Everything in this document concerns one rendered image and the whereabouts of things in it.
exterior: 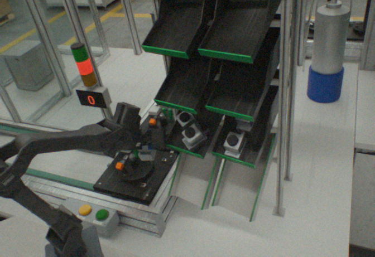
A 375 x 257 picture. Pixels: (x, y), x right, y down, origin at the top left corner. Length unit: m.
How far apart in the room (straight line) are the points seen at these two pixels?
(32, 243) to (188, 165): 0.63
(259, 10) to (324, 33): 0.78
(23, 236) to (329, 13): 1.48
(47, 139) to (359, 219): 1.53
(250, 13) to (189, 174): 0.56
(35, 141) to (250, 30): 0.53
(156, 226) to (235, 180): 0.30
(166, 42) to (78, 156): 0.85
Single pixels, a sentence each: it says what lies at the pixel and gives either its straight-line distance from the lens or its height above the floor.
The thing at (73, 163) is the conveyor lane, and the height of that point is 0.92.
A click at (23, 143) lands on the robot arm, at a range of 0.79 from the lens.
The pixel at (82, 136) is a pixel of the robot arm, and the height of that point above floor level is 1.39.
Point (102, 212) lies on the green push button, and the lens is 1.24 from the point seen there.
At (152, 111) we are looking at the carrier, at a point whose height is 0.99.
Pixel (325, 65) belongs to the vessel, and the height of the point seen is 1.06.
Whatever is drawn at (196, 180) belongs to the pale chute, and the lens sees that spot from 1.14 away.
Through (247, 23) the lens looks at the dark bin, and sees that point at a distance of 0.84.
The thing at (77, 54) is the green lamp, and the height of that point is 1.39.
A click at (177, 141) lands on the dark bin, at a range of 1.05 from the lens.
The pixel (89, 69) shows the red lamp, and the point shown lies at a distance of 1.30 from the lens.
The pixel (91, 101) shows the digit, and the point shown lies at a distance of 1.36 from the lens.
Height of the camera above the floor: 1.87
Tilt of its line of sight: 36 degrees down
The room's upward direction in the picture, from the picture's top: 10 degrees counter-clockwise
